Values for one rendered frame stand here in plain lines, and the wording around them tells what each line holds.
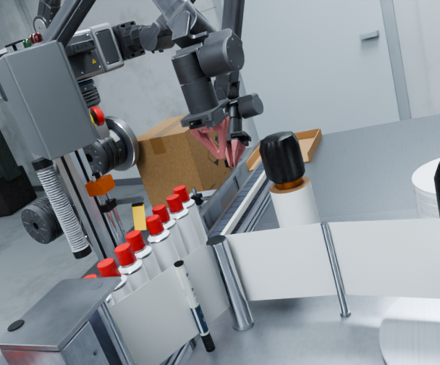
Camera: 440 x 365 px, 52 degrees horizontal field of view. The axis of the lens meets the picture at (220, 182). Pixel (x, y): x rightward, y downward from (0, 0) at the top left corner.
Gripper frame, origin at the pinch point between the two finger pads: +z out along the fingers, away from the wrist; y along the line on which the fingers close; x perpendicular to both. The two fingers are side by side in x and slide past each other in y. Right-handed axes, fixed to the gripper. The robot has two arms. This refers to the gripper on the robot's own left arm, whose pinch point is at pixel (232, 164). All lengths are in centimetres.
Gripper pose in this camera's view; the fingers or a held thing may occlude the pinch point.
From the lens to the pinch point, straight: 141.2
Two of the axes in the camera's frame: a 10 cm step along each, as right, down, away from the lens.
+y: 8.9, -1.2, -4.3
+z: -0.2, 9.5, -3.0
